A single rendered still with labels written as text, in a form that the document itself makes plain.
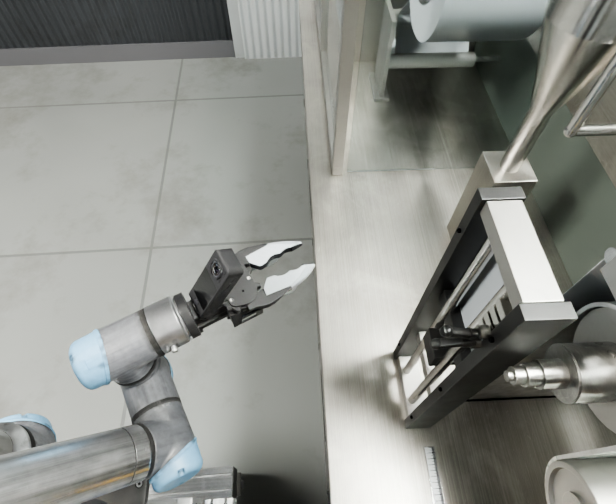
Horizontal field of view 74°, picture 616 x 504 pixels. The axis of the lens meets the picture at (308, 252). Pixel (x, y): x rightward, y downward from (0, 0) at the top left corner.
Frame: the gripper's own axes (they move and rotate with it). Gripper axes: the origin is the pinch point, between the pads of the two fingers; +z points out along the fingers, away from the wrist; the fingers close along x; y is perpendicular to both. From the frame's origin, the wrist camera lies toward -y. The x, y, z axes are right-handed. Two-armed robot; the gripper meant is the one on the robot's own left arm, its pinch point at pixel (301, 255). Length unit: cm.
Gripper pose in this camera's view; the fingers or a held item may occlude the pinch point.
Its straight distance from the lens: 65.0
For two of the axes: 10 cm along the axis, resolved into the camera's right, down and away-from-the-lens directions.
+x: 4.9, 8.0, -3.5
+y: -0.7, 4.4, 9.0
